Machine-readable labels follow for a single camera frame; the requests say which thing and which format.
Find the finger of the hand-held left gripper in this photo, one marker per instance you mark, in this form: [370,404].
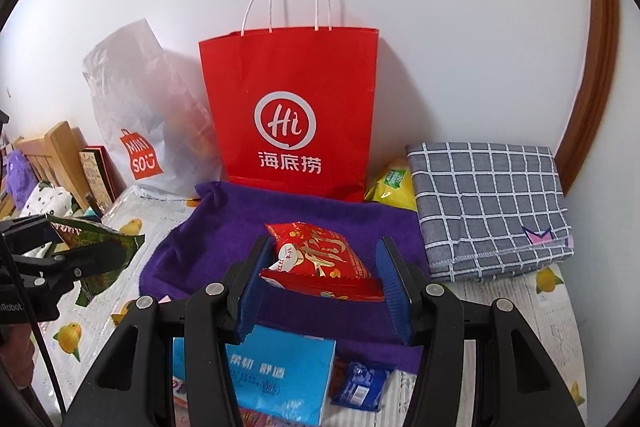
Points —
[95,259]
[25,234]

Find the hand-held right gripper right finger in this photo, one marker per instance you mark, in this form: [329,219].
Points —
[395,292]

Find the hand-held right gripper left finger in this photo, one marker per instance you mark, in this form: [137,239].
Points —
[252,302]

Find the green snack packet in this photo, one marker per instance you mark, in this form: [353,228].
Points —
[125,239]

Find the red snack packet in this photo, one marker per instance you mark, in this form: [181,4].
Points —
[320,257]

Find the person's left hand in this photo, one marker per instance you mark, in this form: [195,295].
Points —
[17,352]

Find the white spotted cloth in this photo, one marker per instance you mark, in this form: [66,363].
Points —
[47,204]

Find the purple plush toy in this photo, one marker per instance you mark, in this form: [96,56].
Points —
[17,179]

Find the purple towel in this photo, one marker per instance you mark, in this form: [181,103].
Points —
[210,247]

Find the blue tissue pack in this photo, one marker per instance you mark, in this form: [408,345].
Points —
[285,372]

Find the patterned book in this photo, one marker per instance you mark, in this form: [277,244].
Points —
[97,179]

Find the wooden headboard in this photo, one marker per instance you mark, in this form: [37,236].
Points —
[55,157]

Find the small blue snack packet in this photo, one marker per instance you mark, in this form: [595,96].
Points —
[357,382]

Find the yellow snack bag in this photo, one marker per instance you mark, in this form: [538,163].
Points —
[392,184]

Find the grey checked folded cloth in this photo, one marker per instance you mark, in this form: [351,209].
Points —
[490,207]

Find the white plastic bag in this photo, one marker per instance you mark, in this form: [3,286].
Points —
[140,107]

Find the red paper bag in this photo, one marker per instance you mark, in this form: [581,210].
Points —
[295,107]

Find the wooden door frame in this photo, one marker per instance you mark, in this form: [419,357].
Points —
[595,82]

